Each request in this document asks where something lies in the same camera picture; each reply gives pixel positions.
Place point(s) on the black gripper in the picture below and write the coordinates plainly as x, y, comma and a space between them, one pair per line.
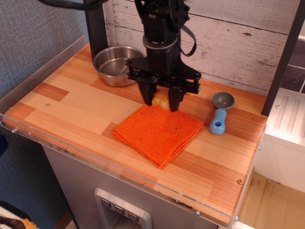
163, 67

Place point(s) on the steel pan with handle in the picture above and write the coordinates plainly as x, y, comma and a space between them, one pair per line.
110, 65

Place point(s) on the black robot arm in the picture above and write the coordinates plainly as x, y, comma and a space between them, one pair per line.
163, 21

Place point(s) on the orange folded cloth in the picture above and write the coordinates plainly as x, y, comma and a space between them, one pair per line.
157, 134

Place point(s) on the grey and blue scoop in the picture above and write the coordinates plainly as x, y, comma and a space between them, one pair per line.
222, 101

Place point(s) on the clear acrylic table guard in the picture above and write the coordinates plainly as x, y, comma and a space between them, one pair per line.
204, 183

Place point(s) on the grey toy fridge cabinet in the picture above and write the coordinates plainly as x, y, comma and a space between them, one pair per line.
78, 181

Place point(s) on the silver dispenser panel with buttons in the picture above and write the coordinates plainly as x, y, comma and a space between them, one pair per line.
117, 213

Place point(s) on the white toy sink unit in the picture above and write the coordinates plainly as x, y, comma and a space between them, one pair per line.
281, 155

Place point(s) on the yellow object bottom left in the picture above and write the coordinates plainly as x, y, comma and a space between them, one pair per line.
17, 223

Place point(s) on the black left vertical post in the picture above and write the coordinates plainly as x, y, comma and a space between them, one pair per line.
96, 30

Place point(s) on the black vertical post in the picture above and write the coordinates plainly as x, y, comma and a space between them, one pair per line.
285, 58
96, 30

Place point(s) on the black right vertical post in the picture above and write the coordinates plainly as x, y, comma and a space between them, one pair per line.
285, 58

